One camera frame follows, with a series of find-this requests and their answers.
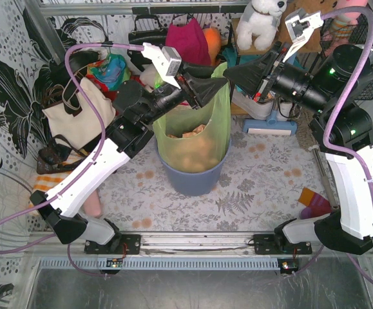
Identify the green plastic trash bag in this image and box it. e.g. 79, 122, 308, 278
152, 62, 232, 173

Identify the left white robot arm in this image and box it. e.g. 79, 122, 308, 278
30, 64, 227, 254

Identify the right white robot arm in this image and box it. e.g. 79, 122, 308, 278
224, 44, 373, 255

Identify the magenta cloth bag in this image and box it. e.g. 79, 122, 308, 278
165, 17, 211, 66

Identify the blue grey trash bin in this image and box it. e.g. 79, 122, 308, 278
157, 138, 231, 196

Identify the cream canvas tote bag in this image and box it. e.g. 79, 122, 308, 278
43, 77, 116, 149

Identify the dark brown leather bag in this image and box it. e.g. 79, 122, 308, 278
36, 135, 88, 174

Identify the white plush lamb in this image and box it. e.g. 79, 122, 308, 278
140, 64, 160, 88

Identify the teal folded cloth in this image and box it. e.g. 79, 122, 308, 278
222, 47, 264, 67

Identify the crumpled brown printed paper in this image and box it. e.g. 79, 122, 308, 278
166, 124, 222, 171

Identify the brown teddy bear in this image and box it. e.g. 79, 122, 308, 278
276, 0, 336, 53

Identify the red garment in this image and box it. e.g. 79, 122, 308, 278
90, 75, 144, 100

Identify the white plush dog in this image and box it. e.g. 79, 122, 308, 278
236, 0, 287, 51

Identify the colourful patterned cloth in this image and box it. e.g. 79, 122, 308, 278
86, 53, 131, 86

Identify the pink plush toy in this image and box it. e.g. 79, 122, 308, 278
327, 0, 368, 40

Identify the black round hat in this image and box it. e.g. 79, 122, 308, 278
50, 50, 100, 86

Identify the pink plush cylinder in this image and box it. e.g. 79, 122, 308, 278
82, 190, 102, 218

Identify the orange white checked towel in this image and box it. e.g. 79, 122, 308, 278
32, 171, 72, 193

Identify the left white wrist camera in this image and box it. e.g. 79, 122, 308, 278
141, 42, 182, 89

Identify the black wire basket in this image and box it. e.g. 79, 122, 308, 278
320, 15, 373, 100

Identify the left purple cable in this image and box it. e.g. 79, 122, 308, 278
0, 42, 147, 281

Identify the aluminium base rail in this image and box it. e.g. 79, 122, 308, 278
28, 230, 373, 274

